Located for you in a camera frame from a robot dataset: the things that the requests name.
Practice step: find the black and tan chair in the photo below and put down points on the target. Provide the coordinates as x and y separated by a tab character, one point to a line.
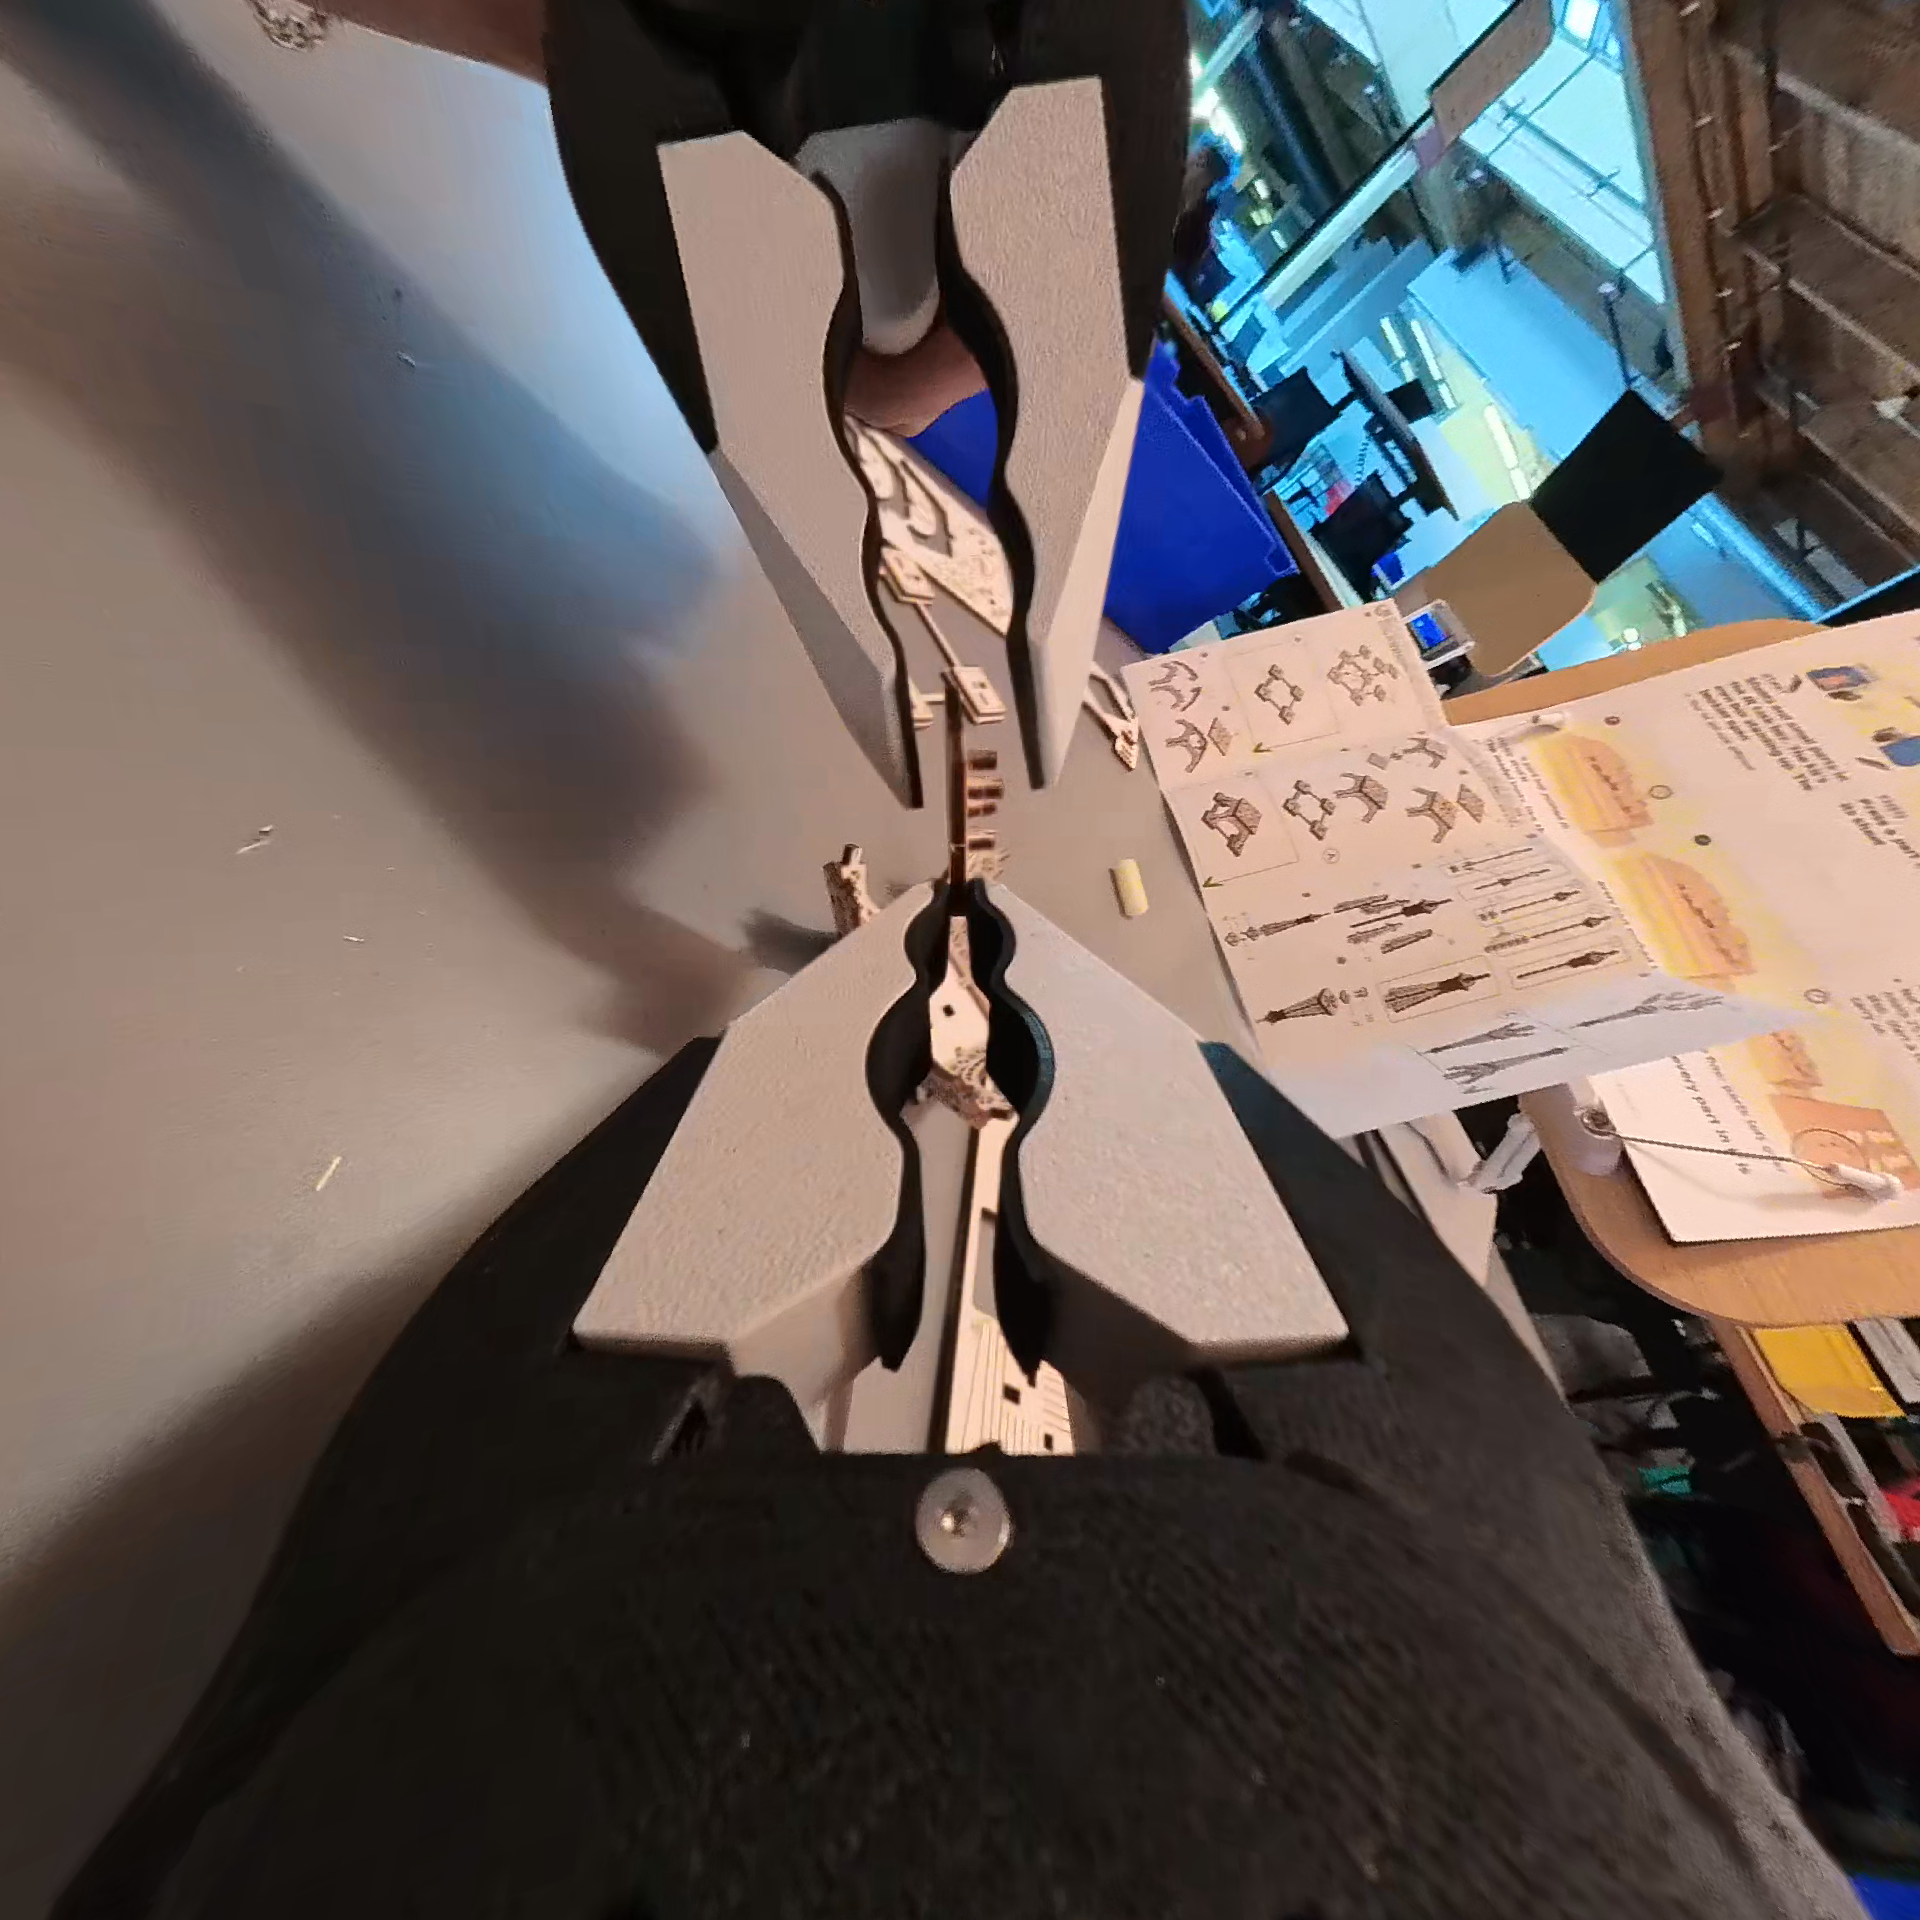
1590	509

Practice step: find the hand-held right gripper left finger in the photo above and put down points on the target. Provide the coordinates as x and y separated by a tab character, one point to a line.
751	1171

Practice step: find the white plastic holder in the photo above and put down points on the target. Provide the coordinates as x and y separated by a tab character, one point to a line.
1575	1147

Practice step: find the person's left forearm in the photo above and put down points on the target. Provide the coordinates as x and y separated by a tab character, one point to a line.
451	29

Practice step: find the grey desk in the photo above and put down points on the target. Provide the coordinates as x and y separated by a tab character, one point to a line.
301	675

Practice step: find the engraved wooden tower piece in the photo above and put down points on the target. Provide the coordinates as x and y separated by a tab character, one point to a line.
974	1289

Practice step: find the folded white instruction leaflet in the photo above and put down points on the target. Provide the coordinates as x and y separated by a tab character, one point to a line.
1350	840

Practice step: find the wooden puzzle sheet frame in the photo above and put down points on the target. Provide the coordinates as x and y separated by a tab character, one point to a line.
945	546

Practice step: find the large illustrated instruction sheet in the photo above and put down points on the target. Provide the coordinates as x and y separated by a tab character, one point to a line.
1725	840

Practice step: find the rounded wooden board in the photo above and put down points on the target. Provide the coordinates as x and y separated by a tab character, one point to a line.
1725	1278

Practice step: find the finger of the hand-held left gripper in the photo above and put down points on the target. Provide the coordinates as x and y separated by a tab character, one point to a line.
1050	374
781	450

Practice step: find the yellow folder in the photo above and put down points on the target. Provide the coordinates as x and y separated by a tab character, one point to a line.
1823	1372

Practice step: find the person's left hand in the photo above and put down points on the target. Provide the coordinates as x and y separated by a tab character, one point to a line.
916	394

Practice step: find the wooden lattice tower piece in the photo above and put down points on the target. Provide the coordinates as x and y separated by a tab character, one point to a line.
973	779

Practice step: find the large blue plastic bin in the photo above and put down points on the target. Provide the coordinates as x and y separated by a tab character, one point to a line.
1202	509

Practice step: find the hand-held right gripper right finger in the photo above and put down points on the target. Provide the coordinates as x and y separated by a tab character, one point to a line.
1171	1171

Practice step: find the small wooden puzzle piece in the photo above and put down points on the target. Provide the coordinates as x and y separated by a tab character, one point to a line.
849	886
1119	722

